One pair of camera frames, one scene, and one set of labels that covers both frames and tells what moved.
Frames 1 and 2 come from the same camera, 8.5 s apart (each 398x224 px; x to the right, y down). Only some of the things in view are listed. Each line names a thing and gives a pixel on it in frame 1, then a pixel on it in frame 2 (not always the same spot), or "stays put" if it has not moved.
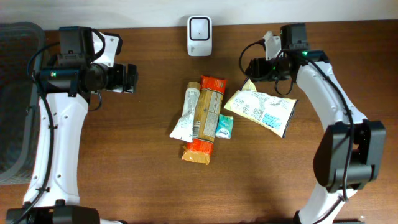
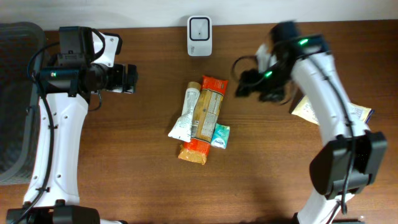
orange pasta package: (208, 109) stays put
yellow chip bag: (270, 112) → (300, 107)
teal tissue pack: (224, 127) → (220, 135)
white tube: (183, 129) stays put
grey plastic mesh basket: (19, 101) stays put
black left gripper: (119, 82) stays put
